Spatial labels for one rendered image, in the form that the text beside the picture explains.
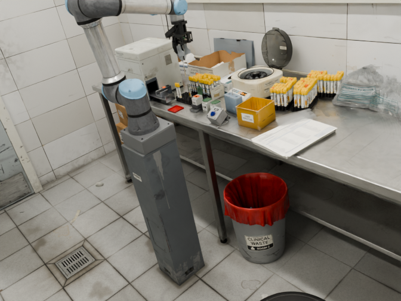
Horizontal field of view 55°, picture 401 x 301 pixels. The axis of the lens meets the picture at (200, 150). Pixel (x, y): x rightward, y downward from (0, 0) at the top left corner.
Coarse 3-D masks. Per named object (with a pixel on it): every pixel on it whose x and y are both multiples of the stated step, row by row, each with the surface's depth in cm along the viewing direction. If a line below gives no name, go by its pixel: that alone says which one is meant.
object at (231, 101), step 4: (224, 96) 197; (228, 96) 194; (232, 96) 193; (236, 96) 192; (240, 96) 191; (228, 100) 196; (232, 100) 193; (236, 100) 190; (240, 100) 192; (228, 104) 197; (232, 104) 194; (236, 104) 191; (228, 108) 199; (232, 108) 196; (228, 112) 199; (232, 112) 197; (236, 112) 194; (236, 116) 194
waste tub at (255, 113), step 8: (240, 104) 183; (248, 104) 187; (256, 104) 189; (264, 104) 185; (272, 104) 180; (240, 112) 181; (248, 112) 177; (256, 112) 174; (264, 112) 177; (272, 112) 181; (240, 120) 183; (248, 120) 179; (256, 120) 176; (264, 120) 178; (272, 120) 183; (256, 128) 178
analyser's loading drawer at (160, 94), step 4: (152, 92) 236; (156, 92) 228; (160, 92) 230; (164, 92) 226; (152, 96) 232; (156, 96) 229; (160, 96) 226; (164, 96) 226; (168, 96) 222; (172, 96) 224; (168, 100) 223
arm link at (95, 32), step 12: (72, 0) 155; (72, 12) 160; (84, 24) 161; (96, 24) 163; (96, 36) 165; (96, 48) 168; (108, 48) 170; (96, 60) 173; (108, 60) 172; (108, 72) 175; (120, 72) 179; (108, 84) 177; (108, 96) 182
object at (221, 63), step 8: (208, 56) 249; (216, 56) 253; (224, 56) 251; (232, 56) 246; (240, 56) 234; (192, 64) 242; (200, 64) 246; (208, 64) 250; (216, 64) 255; (224, 64) 227; (232, 64) 232; (240, 64) 237; (192, 72) 239; (200, 72) 232; (208, 72) 226; (216, 72) 225; (224, 72) 229; (232, 72) 234
